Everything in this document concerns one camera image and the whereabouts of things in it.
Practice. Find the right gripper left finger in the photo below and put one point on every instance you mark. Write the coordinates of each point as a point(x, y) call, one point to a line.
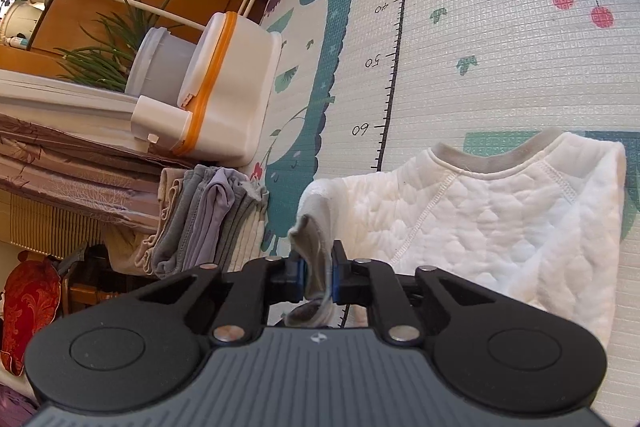
point(229, 308)

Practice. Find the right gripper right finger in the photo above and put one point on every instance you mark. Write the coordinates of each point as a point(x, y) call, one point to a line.
point(404, 310)

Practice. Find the white quilted sweater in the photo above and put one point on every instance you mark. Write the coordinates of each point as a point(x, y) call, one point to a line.
point(540, 224)

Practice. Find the grey and beige folded clothes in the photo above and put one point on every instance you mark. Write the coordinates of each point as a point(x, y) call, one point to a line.
point(205, 215)

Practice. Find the white storage bag orange zipper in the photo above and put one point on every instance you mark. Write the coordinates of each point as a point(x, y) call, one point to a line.
point(218, 112)

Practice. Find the red patterned cushion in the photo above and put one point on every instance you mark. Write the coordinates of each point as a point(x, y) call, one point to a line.
point(31, 298)

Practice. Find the brown folded bedding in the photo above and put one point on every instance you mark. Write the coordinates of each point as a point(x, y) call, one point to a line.
point(107, 183)

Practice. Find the white plastic bucket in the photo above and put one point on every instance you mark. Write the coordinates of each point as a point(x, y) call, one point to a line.
point(159, 66)

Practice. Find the dinosaur print play mat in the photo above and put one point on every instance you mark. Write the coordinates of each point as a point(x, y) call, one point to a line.
point(363, 86)

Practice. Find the green potted plant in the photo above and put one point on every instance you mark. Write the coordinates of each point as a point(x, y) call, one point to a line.
point(107, 61)

